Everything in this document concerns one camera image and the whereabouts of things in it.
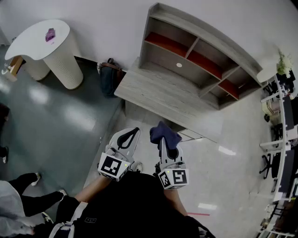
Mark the dark blue wiping cloth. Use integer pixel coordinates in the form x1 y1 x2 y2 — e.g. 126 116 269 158
149 120 183 151

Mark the person's black shirt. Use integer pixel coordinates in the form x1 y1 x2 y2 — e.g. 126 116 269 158
54 172 216 238

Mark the person's left forearm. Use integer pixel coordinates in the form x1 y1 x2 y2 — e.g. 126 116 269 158
74 174 111 203

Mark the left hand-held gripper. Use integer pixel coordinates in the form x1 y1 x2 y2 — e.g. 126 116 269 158
97 127 141 182

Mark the black monitor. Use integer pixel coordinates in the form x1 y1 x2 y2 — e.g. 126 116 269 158
282 96 295 131

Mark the small wooden stand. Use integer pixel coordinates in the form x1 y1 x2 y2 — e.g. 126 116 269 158
6 55 24 82

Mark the light wood-grain desk top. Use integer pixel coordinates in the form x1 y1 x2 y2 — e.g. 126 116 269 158
114 57 224 144

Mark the white flower plant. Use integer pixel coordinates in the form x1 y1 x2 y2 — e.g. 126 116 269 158
276 49 294 77

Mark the dark bag with brown strap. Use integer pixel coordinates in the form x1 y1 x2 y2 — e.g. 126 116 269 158
97 58 124 99

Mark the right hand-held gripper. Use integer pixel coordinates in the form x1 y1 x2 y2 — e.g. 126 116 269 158
155 137 190 190

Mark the person's right forearm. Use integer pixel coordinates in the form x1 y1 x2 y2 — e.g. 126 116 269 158
164 187 189 217

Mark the grey wooden desk with shelves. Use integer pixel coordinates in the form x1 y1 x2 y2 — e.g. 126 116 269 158
139 2 264 110

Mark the grey shoulder strap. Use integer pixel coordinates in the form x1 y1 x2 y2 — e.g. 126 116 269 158
48 201 88 238

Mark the white round pedestal table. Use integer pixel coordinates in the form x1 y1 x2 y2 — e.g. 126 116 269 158
4 19 84 90

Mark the white office desk row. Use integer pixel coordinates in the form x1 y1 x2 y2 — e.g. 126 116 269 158
259 74 298 203

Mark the small white side table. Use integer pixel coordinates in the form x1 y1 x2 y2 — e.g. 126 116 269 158
257 62 280 84

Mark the black office chair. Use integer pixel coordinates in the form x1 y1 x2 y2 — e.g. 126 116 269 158
258 152 282 180

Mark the purple cloth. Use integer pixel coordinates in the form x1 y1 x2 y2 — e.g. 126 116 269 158
45 27 57 43

